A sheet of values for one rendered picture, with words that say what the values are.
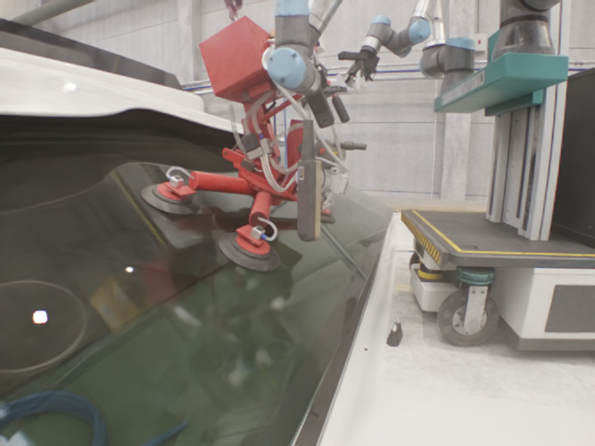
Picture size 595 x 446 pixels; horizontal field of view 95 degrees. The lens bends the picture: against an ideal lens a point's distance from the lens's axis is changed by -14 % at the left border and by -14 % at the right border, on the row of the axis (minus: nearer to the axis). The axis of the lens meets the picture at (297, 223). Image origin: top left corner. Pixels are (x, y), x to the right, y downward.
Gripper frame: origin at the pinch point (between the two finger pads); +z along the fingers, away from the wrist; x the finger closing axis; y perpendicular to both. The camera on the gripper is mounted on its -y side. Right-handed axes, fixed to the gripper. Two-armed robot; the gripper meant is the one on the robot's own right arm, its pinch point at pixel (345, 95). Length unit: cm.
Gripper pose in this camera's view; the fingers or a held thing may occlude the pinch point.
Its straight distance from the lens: 133.4
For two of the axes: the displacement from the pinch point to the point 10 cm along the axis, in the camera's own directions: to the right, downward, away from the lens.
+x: -3.8, -2.5, 8.9
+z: -4.0, 9.1, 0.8
